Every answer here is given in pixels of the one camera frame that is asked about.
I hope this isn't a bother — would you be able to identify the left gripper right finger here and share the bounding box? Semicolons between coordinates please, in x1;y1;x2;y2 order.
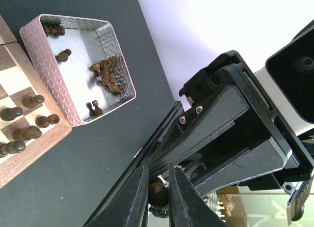
169;166;226;227

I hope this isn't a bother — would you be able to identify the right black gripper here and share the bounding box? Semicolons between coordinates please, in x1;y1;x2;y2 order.
146;51;314;197

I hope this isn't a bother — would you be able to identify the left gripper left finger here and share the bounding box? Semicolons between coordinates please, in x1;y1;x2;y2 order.
86;165;149;227

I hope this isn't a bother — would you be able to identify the dark bishop chess piece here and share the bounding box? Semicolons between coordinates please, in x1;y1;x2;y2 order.
148;177;169;219

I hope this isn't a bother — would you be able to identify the dark chess pieces pile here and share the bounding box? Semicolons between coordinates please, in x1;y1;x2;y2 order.
91;56;124;94

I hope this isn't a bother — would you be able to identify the wooden chess board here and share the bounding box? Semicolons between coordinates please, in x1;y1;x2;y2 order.
0;19;72;187

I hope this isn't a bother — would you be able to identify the dark pawn in tin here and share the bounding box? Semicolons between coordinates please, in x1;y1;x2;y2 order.
92;100;103;116
56;49;72;62

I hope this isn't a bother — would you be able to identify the pink metal tin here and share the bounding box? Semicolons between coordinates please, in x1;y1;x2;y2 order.
19;14;136;127

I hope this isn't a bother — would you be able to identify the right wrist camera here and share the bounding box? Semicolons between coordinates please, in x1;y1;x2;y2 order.
255;22;314;143

